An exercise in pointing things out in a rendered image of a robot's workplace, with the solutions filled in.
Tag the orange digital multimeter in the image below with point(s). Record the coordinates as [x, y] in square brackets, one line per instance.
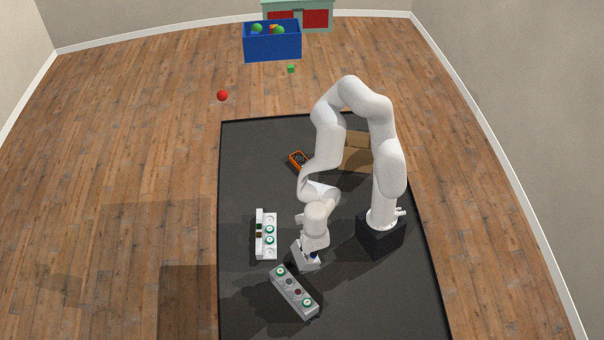
[298, 159]

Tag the brown cardboard box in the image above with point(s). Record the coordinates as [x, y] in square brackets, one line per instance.
[357, 154]

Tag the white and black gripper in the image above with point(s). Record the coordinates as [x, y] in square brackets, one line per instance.
[312, 246]

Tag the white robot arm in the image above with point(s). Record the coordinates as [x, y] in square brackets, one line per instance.
[389, 167]

